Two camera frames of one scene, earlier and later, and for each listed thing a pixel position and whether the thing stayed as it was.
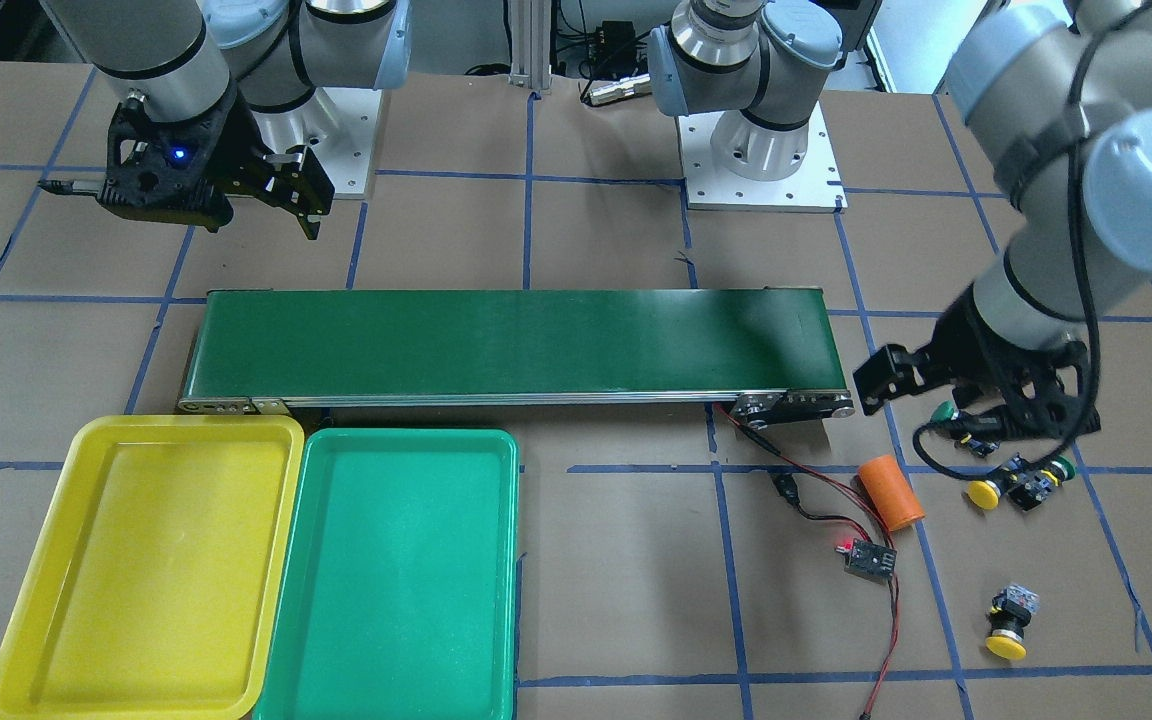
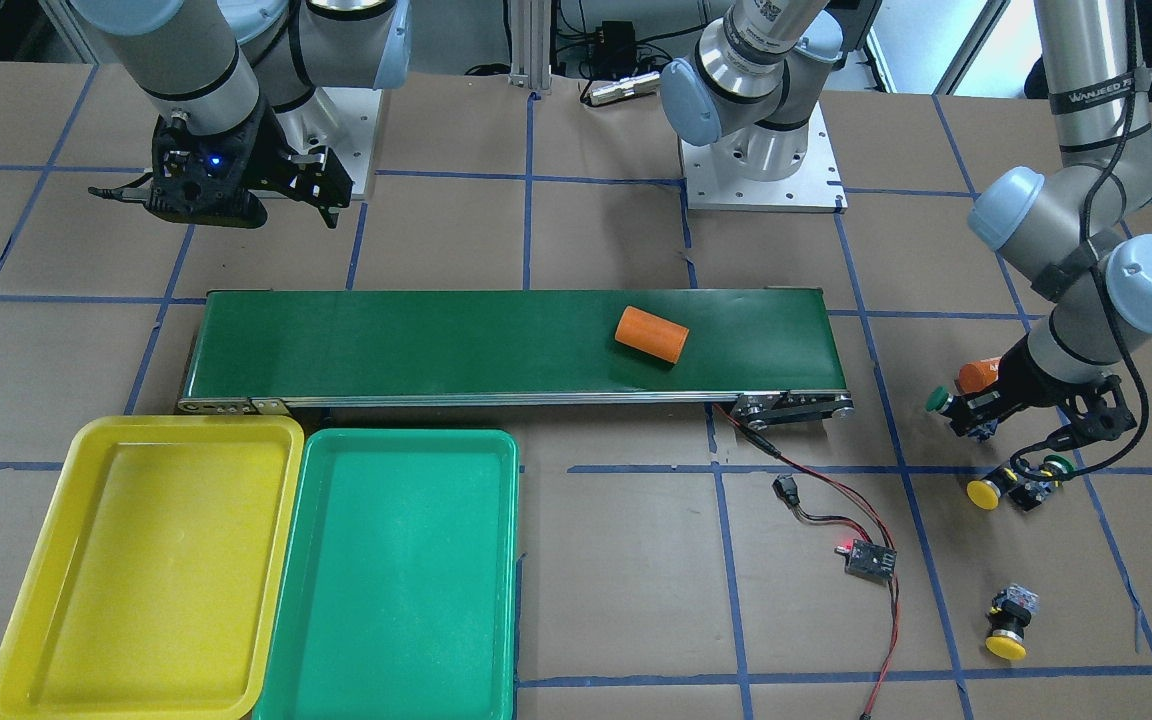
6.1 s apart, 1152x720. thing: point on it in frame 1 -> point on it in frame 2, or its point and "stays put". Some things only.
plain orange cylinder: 894,501 -> 652,334
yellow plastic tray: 152,587 stays put
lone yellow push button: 1011,611 stays put
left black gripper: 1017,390 -> 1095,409
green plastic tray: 398,597 stays put
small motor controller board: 868,560 stays put
